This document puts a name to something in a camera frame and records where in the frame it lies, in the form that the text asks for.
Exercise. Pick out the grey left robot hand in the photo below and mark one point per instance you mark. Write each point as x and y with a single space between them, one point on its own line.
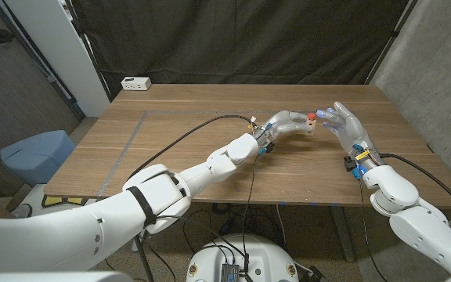
282 124

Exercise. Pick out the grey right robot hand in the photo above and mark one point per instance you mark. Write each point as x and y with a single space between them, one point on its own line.
348 127

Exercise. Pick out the wooden block with holes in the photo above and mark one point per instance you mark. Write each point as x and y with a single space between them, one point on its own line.
311 126

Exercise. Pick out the red-headed wooden screw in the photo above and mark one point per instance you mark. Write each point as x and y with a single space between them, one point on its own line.
311 116

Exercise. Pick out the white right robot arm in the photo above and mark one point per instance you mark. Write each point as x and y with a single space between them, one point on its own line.
421 223

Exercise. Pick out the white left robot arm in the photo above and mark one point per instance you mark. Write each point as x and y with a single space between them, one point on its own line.
92 235

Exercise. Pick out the black backdrop stand pole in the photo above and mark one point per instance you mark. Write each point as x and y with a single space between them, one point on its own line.
393 39
90 53

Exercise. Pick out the black backdrop curtain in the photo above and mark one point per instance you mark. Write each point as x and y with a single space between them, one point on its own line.
229 39

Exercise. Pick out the grey table leg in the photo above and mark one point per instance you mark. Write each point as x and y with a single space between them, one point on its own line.
343 235

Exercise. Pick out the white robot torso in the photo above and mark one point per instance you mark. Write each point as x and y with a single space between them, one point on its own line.
264 254

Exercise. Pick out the black antenna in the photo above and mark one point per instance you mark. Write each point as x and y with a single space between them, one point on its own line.
246 264

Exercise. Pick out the white power strip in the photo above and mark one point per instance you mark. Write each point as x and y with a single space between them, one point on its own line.
135 83

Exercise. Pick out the grey finned electronics box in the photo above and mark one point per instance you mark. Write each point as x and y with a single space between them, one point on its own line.
229 272

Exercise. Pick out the white table leg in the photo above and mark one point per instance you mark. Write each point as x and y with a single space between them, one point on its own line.
134 244

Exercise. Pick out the yellow black floor sign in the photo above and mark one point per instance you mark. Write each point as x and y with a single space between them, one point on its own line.
63 201

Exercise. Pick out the blue padded stool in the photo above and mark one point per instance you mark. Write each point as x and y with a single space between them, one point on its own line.
37 156

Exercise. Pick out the grey sneaker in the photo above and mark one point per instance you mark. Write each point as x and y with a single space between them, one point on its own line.
24 210

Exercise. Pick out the black door frame strip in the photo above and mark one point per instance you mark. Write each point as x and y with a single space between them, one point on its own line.
37 58

